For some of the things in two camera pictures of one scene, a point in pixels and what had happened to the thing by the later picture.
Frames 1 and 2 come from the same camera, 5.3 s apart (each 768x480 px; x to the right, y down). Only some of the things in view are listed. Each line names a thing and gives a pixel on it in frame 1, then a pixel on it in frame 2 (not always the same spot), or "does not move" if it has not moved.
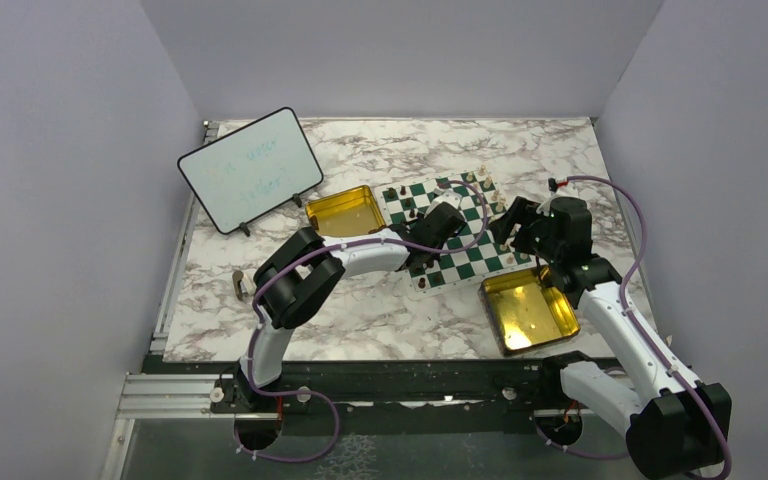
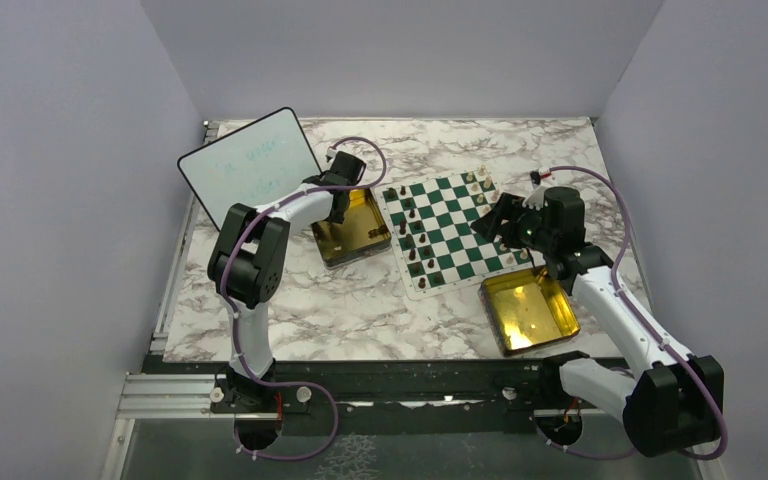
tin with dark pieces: [350, 212] does not move
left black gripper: [436, 255] → [336, 218]
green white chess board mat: [476, 252] does not move
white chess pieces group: [493, 200] does not move
